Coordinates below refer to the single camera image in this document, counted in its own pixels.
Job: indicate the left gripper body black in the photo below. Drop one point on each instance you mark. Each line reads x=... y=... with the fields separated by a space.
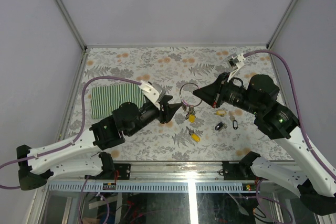
x=162 y=114

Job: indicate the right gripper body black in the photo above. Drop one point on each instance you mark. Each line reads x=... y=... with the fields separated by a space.
x=229 y=93

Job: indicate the large metal keyring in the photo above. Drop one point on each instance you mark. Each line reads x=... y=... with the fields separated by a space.
x=185 y=105

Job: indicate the key with red tag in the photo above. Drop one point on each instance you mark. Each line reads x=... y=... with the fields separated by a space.
x=191 y=115

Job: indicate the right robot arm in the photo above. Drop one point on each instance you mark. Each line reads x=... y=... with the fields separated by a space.
x=315 y=184

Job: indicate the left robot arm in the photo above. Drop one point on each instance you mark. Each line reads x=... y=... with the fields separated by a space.
x=84 y=155

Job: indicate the key with yellow white tag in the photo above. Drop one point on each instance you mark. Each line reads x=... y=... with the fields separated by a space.
x=220 y=112

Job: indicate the key with black tag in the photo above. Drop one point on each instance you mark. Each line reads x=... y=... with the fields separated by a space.
x=235 y=124

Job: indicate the black car key fob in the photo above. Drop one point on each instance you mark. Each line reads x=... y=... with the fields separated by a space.
x=220 y=126

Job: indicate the green striped cloth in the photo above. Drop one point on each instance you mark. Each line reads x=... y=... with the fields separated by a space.
x=106 y=99

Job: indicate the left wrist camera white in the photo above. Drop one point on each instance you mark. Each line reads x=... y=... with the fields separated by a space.
x=153 y=92

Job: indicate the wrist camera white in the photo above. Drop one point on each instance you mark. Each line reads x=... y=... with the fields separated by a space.
x=153 y=92
x=235 y=62

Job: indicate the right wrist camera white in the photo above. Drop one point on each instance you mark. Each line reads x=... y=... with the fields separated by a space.
x=235 y=62

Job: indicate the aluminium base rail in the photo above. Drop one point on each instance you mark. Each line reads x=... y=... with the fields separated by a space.
x=183 y=172

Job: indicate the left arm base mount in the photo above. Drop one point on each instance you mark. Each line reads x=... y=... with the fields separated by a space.
x=122 y=171

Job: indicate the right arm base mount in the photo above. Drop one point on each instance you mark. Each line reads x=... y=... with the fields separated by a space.
x=232 y=171

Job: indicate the slotted cable duct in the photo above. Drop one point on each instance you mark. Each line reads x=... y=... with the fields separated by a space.
x=147 y=187

